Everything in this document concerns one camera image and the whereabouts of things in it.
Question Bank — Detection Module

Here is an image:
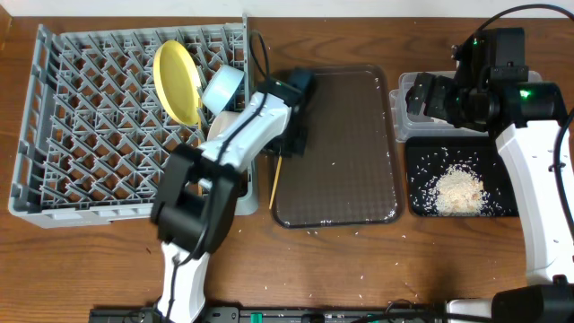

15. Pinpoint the light blue bowl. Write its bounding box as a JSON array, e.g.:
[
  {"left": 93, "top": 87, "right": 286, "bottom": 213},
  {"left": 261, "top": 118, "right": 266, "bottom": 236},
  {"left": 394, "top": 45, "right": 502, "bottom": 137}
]
[{"left": 202, "top": 65, "right": 245, "bottom": 116}]

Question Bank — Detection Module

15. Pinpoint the yellow round plate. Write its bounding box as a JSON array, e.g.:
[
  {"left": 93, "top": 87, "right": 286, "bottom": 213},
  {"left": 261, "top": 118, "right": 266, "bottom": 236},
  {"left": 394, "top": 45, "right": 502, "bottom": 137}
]
[{"left": 152, "top": 40, "right": 201, "bottom": 127}]

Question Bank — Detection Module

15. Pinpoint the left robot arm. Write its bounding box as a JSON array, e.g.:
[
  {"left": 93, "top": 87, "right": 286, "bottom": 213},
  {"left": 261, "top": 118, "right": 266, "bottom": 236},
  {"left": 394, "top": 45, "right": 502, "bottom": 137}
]
[{"left": 151, "top": 72, "right": 315, "bottom": 322}]

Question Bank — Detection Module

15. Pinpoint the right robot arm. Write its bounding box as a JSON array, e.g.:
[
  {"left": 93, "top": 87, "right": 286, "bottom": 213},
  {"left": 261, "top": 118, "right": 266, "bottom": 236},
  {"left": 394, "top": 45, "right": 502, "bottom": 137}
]
[{"left": 405, "top": 28, "right": 573, "bottom": 322}]

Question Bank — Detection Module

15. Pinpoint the pile of rice waste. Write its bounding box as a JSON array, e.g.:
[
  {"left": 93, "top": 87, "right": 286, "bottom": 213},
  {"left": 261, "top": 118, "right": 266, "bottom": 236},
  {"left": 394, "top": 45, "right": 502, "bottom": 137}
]
[{"left": 410, "top": 146, "right": 515, "bottom": 216}]

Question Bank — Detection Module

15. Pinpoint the clear plastic bin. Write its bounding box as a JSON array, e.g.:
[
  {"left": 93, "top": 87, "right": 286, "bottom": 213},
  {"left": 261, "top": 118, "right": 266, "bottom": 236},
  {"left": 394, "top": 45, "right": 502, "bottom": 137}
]
[{"left": 388, "top": 70, "right": 544, "bottom": 144}]

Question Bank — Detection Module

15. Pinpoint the dark brown serving tray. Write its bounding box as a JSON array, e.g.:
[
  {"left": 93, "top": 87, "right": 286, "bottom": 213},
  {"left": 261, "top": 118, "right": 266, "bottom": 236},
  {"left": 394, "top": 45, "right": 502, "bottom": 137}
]
[{"left": 273, "top": 65, "right": 404, "bottom": 229}]

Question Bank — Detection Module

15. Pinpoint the black rectangular tray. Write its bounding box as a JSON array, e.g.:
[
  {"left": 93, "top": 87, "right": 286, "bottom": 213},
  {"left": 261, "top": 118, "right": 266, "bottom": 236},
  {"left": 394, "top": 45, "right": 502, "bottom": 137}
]
[{"left": 404, "top": 135, "right": 521, "bottom": 218}]

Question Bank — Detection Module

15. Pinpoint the grey plastic dish rack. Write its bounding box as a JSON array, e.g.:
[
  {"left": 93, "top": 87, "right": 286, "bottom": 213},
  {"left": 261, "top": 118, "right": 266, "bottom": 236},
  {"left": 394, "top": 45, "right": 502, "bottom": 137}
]
[{"left": 7, "top": 21, "right": 252, "bottom": 229}]

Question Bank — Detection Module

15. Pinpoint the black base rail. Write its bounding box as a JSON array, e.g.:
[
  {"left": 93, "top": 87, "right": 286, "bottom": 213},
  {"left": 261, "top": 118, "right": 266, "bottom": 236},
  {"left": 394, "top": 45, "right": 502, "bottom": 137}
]
[{"left": 88, "top": 299, "right": 494, "bottom": 323}]

